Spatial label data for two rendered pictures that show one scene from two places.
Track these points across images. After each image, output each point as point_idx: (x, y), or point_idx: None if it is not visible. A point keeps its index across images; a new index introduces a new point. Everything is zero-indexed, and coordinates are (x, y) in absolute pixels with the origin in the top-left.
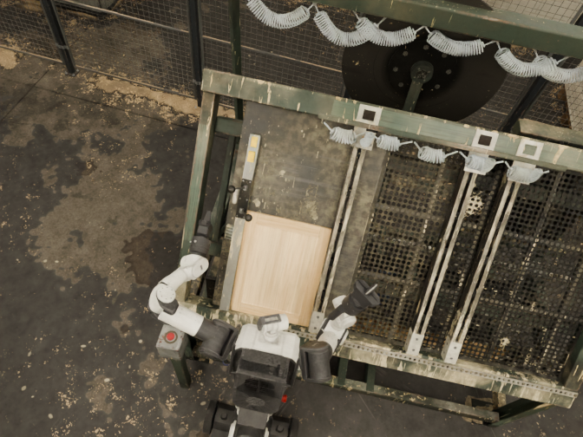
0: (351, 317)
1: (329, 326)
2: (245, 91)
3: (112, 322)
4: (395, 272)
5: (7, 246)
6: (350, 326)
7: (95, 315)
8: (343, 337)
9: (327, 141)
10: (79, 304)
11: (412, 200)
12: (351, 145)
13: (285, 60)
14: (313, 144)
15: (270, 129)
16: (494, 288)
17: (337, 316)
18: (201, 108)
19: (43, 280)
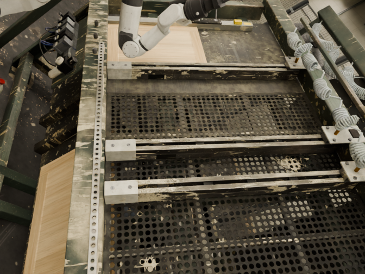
0: (181, 8)
1: (139, 38)
2: (278, 11)
3: (38, 27)
4: (190, 121)
5: (79, 3)
6: (163, 22)
7: (43, 21)
8: (134, 43)
9: (270, 60)
10: (49, 17)
11: (263, 117)
12: (285, 57)
13: (216, 207)
14: (263, 54)
15: (257, 34)
16: (218, 218)
17: (177, 0)
18: (251, 2)
19: (62, 8)
